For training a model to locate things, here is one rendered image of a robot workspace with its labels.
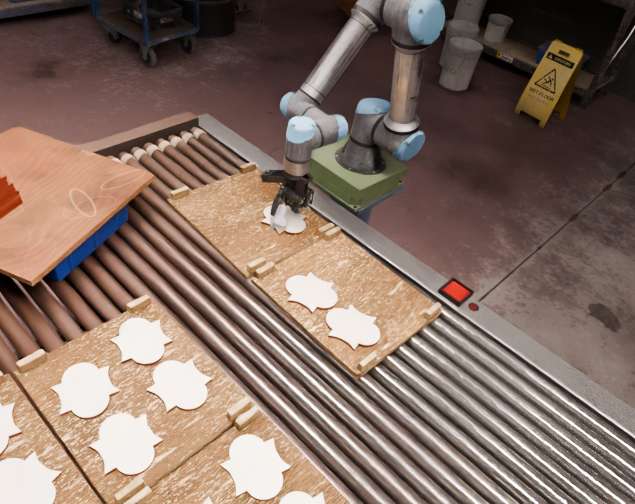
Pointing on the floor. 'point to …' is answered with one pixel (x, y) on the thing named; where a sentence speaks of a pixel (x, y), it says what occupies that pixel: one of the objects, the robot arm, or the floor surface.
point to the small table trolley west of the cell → (115, 33)
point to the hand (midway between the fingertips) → (284, 219)
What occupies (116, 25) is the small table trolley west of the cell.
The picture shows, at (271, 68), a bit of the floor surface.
